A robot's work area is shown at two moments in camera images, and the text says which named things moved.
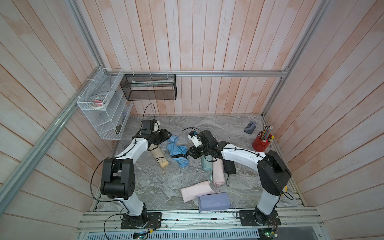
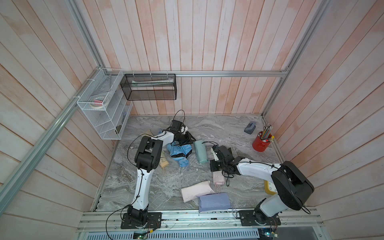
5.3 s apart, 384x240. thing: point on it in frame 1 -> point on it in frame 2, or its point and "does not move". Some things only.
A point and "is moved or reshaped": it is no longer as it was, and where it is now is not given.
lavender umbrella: (212, 201) does not move
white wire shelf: (105, 102) does not move
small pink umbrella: (218, 171) does not move
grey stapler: (250, 127) does not move
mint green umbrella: (207, 165) is moved or reshaped
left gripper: (164, 135) -> (188, 139)
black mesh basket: (149, 86) does not move
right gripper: (192, 150) -> (212, 166)
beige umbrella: (159, 156) does not move
